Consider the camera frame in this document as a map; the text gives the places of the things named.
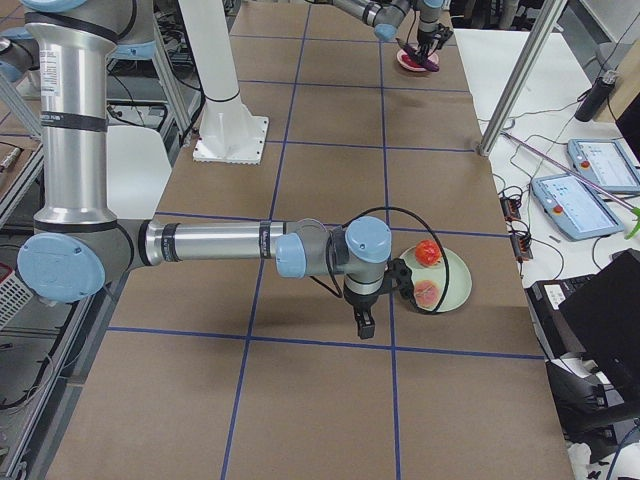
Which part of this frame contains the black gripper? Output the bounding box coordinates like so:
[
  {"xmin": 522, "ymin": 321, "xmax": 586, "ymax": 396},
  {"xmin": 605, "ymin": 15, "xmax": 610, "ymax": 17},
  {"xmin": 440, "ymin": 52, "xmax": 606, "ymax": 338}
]
[
  {"xmin": 343, "ymin": 289, "xmax": 379, "ymax": 340},
  {"xmin": 417, "ymin": 20, "xmax": 439, "ymax": 58}
]

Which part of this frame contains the purple eggplant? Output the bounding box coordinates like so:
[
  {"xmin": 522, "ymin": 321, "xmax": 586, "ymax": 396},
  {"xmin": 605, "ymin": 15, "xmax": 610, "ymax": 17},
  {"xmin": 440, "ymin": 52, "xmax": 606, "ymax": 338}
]
[{"xmin": 396, "ymin": 38, "xmax": 434, "ymax": 69}]

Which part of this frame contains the red chili pepper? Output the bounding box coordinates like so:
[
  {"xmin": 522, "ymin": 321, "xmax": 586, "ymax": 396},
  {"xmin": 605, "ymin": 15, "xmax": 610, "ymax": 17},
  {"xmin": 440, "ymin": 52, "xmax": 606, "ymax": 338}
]
[{"xmin": 399, "ymin": 55, "xmax": 425, "ymax": 72}]

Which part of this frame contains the pink yellow peach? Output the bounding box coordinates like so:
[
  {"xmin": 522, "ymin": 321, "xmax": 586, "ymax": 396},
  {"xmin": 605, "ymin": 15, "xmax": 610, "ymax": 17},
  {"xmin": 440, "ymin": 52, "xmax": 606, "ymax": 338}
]
[{"xmin": 414, "ymin": 280, "xmax": 441, "ymax": 309}]

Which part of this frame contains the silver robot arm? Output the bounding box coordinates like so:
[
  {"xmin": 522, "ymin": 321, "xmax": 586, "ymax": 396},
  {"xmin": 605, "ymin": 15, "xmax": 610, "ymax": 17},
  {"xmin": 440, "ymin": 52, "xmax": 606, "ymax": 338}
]
[
  {"xmin": 311, "ymin": 0, "xmax": 453, "ymax": 66},
  {"xmin": 17, "ymin": 1, "xmax": 392, "ymax": 339}
]

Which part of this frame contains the pink plate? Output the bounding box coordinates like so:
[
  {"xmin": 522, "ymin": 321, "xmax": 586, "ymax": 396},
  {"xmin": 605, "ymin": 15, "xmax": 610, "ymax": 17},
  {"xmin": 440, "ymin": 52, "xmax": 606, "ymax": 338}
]
[{"xmin": 396, "ymin": 49, "xmax": 440, "ymax": 73}]

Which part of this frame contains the green plate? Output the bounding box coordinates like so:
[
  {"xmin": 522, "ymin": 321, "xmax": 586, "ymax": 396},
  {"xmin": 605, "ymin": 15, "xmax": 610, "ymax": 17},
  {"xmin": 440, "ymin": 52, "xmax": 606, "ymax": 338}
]
[{"xmin": 400, "ymin": 247, "xmax": 472, "ymax": 312}]

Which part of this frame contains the black water bottle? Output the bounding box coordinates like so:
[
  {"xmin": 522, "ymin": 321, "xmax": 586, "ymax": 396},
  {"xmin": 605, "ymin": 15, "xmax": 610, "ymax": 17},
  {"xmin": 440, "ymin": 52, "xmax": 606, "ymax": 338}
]
[{"xmin": 574, "ymin": 70, "xmax": 619, "ymax": 122}]

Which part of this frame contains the far teach pendant tablet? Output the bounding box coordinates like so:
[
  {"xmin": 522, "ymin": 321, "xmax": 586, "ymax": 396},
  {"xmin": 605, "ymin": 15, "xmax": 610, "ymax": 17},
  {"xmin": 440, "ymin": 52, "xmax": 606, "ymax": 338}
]
[{"xmin": 567, "ymin": 139, "xmax": 639, "ymax": 194}]

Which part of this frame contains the teach pendant tablet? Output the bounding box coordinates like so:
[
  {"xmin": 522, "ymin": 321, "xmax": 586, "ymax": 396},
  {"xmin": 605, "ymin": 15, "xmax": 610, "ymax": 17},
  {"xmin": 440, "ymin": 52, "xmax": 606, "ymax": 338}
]
[
  {"xmin": 567, "ymin": 139, "xmax": 639, "ymax": 194},
  {"xmin": 531, "ymin": 174, "xmax": 623, "ymax": 241}
]

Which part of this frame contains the near teach pendant tablet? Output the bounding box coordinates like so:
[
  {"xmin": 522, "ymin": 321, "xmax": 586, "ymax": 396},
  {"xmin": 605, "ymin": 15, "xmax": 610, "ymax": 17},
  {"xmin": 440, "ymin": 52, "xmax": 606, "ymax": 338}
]
[{"xmin": 531, "ymin": 174, "xmax": 623, "ymax": 241}]

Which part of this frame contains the black laptop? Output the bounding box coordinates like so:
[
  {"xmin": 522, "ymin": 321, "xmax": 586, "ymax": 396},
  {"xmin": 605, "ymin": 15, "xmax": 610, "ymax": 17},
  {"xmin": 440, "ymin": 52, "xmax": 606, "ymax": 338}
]
[{"xmin": 526, "ymin": 249, "xmax": 639, "ymax": 400}]

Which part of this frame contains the metal reacher stick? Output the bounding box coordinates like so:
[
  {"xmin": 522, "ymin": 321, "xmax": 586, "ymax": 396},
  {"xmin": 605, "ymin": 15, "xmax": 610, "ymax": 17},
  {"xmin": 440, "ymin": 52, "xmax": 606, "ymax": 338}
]
[{"xmin": 500, "ymin": 130, "xmax": 640, "ymax": 240}]

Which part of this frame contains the white chair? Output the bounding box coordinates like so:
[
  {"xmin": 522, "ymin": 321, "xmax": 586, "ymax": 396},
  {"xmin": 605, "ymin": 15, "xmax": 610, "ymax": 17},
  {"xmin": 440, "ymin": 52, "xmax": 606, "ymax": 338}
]
[{"xmin": 107, "ymin": 125, "xmax": 171, "ymax": 219}]

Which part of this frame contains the white plastic basket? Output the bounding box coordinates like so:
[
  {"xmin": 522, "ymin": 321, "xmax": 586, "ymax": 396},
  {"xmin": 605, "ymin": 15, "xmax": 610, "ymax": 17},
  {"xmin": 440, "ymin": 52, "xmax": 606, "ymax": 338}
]
[{"xmin": 0, "ymin": 263, "xmax": 33, "ymax": 329}]

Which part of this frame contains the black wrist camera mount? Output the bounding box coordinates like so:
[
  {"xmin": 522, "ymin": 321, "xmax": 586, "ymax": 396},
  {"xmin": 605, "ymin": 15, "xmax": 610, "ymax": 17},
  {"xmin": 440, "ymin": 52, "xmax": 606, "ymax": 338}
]
[{"xmin": 382, "ymin": 258, "xmax": 415, "ymax": 304}]

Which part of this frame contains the aluminium frame post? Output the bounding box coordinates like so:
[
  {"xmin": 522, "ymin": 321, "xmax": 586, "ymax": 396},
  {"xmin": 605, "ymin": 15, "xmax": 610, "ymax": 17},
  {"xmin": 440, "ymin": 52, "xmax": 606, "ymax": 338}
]
[{"xmin": 477, "ymin": 0, "xmax": 568, "ymax": 157}]

